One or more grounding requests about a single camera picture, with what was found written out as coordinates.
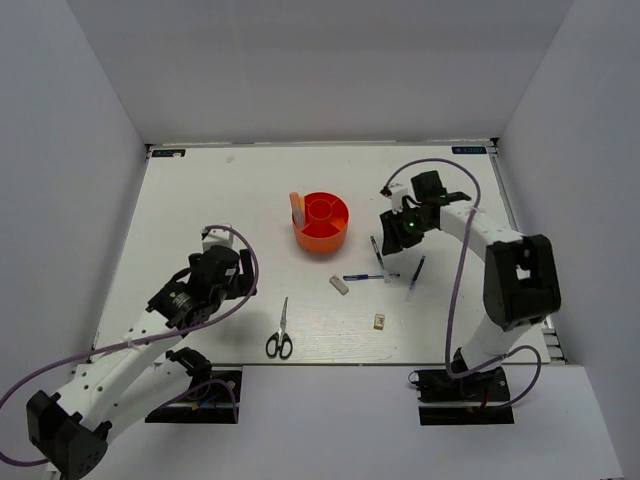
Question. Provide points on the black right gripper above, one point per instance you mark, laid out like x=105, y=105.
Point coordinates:
x=394, y=239

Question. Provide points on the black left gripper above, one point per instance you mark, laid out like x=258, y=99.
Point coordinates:
x=245, y=278

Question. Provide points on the green gel pen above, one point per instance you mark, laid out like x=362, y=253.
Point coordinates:
x=377, y=252

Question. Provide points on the dark blue clear pen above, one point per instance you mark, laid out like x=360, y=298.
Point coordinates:
x=414, y=279

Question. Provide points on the blue ballpoint pen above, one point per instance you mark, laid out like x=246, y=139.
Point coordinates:
x=358, y=277

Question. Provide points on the black handled scissors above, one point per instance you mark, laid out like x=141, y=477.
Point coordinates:
x=279, y=344

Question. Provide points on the white rectangular eraser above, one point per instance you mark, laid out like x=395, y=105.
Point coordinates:
x=339, y=285

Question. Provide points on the beige barcode eraser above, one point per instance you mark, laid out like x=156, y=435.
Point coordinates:
x=379, y=322

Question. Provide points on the orange cap highlighter marker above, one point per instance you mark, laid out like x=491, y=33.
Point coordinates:
x=298, y=209

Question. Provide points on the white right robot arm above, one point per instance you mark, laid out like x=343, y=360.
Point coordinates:
x=520, y=281

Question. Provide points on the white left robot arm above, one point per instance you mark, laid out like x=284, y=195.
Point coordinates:
x=74, y=426

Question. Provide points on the orange round desk organizer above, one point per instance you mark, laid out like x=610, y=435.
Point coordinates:
x=326, y=223

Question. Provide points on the right corner table label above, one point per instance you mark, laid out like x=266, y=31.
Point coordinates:
x=468, y=150

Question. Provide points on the corner table label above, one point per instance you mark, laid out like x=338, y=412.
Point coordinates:
x=468, y=150
x=168, y=153

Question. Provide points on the left corner table label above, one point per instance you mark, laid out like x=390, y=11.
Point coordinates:
x=168, y=153

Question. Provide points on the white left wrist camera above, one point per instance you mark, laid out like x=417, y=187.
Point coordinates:
x=211, y=237

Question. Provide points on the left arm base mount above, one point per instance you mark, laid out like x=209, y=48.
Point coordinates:
x=209, y=405

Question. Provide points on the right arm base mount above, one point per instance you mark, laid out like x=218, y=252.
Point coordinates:
x=472, y=401

